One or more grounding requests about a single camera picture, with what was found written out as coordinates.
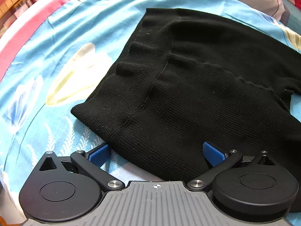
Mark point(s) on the teal grey patterned pillow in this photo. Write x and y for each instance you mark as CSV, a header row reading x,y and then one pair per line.
x,y
291,16

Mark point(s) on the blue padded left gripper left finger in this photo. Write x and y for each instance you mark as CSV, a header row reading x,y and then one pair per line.
x,y
99,155

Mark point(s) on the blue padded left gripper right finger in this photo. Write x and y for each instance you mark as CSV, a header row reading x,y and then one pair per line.
x,y
213,155

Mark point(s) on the black knit pants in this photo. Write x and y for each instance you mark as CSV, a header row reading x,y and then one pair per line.
x,y
187,77

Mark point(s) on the blue floral bed sheet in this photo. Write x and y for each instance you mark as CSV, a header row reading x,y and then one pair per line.
x,y
53,57

